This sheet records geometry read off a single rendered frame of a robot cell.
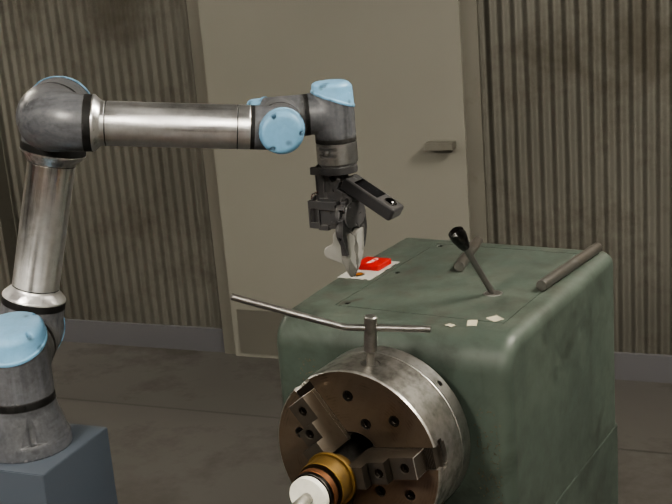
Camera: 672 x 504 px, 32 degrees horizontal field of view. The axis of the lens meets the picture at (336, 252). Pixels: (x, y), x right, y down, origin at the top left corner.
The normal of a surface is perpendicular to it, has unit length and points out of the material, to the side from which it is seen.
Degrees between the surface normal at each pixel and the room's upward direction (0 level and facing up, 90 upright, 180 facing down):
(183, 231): 90
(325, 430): 51
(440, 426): 66
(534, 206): 90
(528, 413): 90
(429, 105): 90
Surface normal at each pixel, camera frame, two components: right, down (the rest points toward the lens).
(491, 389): -0.51, 0.27
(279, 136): 0.08, 0.26
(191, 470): -0.07, -0.96
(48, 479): 0.93, 0.03
